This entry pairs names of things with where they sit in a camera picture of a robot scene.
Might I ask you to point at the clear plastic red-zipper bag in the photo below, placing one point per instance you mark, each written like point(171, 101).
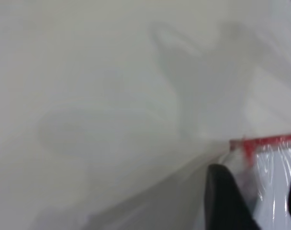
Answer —
point(260, 141)

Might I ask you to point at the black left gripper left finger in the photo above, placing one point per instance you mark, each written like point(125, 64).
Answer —
point(222, 198)

